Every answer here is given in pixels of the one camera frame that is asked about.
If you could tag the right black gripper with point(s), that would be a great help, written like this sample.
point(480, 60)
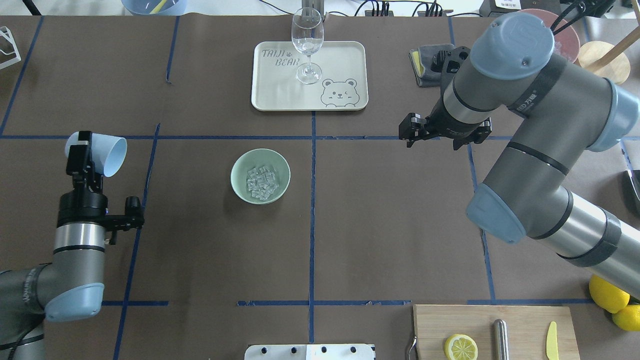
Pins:
point(451, 126)

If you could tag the wooden cutting board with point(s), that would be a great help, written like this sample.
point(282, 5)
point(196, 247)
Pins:
point(526, 329)

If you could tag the green bowl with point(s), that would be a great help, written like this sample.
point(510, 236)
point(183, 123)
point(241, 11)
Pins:
point(258, 157)

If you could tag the yellow plastic knife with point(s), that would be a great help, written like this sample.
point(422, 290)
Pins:
point(551, 342)

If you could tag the pink bowl with ice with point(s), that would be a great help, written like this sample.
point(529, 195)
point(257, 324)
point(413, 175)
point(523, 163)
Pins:
point(566, 43)

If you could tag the half lemon slice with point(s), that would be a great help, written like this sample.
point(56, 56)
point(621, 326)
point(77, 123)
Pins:
point(460, 347)

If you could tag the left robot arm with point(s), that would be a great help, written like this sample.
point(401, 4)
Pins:
point(71, 286)

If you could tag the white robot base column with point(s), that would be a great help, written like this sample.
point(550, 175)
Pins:
point(326, 351)

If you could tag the wine glass on tray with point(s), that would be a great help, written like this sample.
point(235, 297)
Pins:
point(307, 36)

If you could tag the ice cubes in bowl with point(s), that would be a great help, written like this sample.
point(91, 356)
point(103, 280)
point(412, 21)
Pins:
point(262, 182)

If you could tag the light blue plastic cup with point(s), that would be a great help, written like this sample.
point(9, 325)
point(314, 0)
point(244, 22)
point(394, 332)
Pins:
point(108, 154)

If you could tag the wooden paper towel stand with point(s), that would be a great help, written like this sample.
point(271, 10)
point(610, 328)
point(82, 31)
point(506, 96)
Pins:
point(607, 60)

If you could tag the steel knife handle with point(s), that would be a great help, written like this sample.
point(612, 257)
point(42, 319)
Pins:
point(501, 340)

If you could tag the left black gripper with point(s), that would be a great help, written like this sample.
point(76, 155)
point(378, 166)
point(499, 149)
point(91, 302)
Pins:
point(82, 207)

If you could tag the grey folded cloth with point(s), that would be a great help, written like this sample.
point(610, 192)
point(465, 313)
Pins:
point(422, 62)

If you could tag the blue bowl with fork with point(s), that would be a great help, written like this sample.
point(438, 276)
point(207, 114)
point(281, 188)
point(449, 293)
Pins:
point(155, 7)

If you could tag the yellow lemon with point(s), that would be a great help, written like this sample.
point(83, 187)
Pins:
point(607, 296)
point(628, 318)

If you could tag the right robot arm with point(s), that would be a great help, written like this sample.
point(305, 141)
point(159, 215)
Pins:
point(566, 110)

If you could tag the white wire cup rack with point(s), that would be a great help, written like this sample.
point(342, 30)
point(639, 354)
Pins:
point(9, 52)

